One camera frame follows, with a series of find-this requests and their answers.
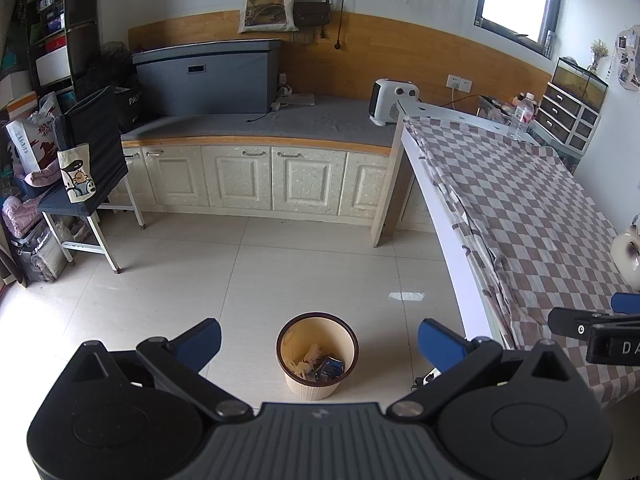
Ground photo wall board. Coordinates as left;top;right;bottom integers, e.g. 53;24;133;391
615;30;640;93

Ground clear storage box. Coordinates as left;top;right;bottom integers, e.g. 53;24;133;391
11;220;76;286

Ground white table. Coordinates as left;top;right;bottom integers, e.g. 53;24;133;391
397;100;516;351

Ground brown checkered tablecloth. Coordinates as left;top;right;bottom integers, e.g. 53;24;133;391
404;115;640;408

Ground beige bin with dark rim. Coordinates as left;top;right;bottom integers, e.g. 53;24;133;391
276;312;360;401

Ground printed canvas tote bag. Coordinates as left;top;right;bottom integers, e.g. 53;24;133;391
237;0;298;35

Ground black folding chair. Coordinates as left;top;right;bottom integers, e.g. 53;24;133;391
52;85;130;211

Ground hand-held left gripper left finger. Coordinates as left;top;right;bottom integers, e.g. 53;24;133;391
65;318;253;422

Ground brown shoulder bag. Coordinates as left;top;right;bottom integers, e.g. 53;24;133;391
292;0;332;29

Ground white power strip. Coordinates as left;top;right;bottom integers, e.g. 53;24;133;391
270;72;293;111

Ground pink cloth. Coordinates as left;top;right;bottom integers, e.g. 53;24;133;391
2;195;43;238

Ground cartoon print tote bag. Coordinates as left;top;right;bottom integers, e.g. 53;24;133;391
56;144;97;204

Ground dried flowers in vase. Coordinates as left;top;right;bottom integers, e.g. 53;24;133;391
587;39;610;75

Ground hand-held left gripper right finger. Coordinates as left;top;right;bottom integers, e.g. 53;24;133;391
387;319;576;418

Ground white paper shopping bag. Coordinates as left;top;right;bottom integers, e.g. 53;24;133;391
6;92;63;176

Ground black shelf rack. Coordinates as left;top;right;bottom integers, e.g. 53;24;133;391
25;0;101;106

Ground clear plastic water bottle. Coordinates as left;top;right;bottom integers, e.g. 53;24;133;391
509;92;536;142

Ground glass tank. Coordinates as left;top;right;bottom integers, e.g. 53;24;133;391
551;57;610;111

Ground white kettle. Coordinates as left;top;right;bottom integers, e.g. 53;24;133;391
611;225;640;291

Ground white and grey drawer unit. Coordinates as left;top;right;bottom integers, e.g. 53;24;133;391
535;82;601;152

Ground white plastic bag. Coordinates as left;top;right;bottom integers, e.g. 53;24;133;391
292;342;326;381

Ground clutter behind table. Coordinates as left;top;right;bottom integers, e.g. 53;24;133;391
477;92;526;121

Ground white fan heater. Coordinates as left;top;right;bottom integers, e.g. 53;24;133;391
369;78;420;127

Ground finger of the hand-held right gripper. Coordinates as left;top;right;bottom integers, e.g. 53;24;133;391
547;306;640;342
611;292;640;315

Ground window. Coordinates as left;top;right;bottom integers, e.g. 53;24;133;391
474;0;566;56

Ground grey storage chest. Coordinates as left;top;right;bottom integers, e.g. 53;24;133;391
132;38;283;118

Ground black bag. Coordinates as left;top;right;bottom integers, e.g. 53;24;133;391
116;85;143;131

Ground cream cabinet with wooden top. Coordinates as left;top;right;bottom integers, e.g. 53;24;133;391
120;137;403;248

